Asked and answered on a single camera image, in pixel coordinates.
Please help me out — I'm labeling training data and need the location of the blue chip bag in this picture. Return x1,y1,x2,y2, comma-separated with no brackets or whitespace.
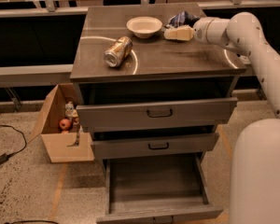
165,11,200,29

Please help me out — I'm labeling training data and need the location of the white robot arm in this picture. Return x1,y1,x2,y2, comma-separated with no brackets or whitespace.
163,12,280,224

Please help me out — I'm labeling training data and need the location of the grey drawer cabinet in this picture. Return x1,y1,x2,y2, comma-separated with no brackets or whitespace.
69,2,247,224

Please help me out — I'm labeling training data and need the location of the grey top drawer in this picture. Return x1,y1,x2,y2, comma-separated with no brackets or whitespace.
77,98,237,133

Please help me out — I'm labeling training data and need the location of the grey drawer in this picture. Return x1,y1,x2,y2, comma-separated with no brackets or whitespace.
77,98,237,133
96,153,222,224
91,133,219,160

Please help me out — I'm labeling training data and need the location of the grey middle drawer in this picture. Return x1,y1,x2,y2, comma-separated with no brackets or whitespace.
91,133,219,160

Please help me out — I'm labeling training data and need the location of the grey bottom drawer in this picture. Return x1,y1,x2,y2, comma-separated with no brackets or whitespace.
96,153,222,224

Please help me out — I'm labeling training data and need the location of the white paper bowl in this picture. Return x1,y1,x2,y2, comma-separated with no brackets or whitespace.
126,17,162,38

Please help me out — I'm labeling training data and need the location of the crushed gold soda can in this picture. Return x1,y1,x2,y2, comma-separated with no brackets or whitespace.
104,36,133,68

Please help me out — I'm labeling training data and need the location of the red apple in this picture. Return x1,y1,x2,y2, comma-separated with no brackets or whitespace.
59,119,72,131

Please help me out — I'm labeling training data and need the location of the open cardboard box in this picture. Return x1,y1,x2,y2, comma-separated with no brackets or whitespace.
28,83,94,162

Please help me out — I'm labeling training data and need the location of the grey metal rail shelf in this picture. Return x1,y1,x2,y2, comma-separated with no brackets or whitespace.
0,64,73,88

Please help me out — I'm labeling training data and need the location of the black power cable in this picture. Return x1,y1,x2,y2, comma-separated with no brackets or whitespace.
0,121,28,170

